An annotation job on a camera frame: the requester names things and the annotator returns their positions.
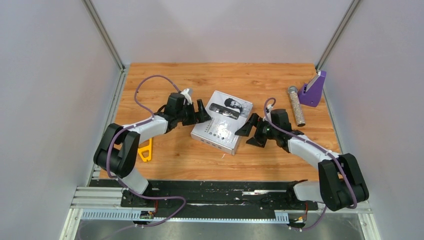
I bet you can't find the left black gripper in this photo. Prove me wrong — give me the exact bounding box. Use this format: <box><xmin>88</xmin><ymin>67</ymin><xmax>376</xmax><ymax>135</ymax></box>
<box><xmin>176</xmin><ymin>99</ymin><xmax>212</xmax><ymax>126</ymax></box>

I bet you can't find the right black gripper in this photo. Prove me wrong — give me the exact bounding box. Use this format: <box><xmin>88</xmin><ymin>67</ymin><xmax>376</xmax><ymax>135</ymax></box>
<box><xmin>234</xmin><ymin>113</ymin><xmax>278</xmax><ymax>148</ymax></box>

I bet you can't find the white box with black tray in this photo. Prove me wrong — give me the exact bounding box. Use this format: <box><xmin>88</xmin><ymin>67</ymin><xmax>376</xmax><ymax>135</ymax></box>
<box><xmin>191</xmin><ymin>90</ymin><xmax>253</xmax><ymax>155</ymax></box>

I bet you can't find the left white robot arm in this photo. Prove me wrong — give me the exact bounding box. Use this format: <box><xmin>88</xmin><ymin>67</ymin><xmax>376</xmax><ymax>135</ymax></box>
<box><xmin>93</xmin><ymin>92</ymin><xmax>211</xmax><ymax>207</ymax></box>

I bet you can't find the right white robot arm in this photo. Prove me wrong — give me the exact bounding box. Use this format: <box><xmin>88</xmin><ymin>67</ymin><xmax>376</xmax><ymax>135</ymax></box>
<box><xmin>235</xmin><ymin>109</ymin><xmax>370</xmax><ymax>212</ymax></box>

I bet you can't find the glittery silver cylinder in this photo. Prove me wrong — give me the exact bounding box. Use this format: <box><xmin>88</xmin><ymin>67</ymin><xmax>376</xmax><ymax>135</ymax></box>
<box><xmin>287</xmin><ymin>85</ymin><xmax>306</xmax><ymax>127</ymax></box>

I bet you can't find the purple wedge stand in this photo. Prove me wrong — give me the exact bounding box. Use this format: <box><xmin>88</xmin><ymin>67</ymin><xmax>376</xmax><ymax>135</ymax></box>
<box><xmin>297</xmin><ymin>70</ymin><xmax>327</xmax><ymax>108</ymax></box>

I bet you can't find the yellow plastic triangle toy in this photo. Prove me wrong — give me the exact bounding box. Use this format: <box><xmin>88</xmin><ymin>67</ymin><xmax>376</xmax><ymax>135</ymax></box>
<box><xmin>137</xmin><ymin>138</ymin><xmax>153</xmax><ymax>162</ymax></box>

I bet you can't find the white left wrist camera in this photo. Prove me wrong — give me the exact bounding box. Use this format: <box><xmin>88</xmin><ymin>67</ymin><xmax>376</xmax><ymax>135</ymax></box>
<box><xmin>180</xmin><ymin>88</ymin><xmax>193</xmax><ymax>105</ymax></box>

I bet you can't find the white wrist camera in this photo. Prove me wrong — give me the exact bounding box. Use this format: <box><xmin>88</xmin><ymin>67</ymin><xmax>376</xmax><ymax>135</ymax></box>
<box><xmin>180</xmin><ymin>88</ymin><xmax>193</xmax><ymax>105</ymax></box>
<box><xmin>264</xmin><ymin>104</ymin><xmax>274</xmax><ymax>123</ymax></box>

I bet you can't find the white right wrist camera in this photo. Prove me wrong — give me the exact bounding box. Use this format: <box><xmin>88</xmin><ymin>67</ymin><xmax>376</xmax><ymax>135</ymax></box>
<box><xmin>264</xmin><ymin>104</ymin><xmax>274</xmax><ymax>123</ymax></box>

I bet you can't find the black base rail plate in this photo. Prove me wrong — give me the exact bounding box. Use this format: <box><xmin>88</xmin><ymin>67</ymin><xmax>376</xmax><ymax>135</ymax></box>
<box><xmin>89</xmin><ymin>179</ymin><xmax>354</xmax><ymax>221</ymax></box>

